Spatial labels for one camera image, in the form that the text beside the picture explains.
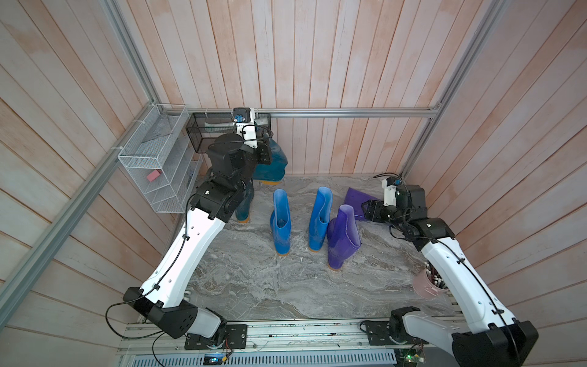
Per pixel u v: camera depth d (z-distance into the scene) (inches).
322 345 28.7
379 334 28.8
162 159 27.7
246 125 18.7
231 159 16.7
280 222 28.6
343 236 29.5
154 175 32.5
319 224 28.2
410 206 21.8
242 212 38.5
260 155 21.4
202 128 34.6
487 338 14.4
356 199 42.6
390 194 26.4
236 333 29.0
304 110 37.8
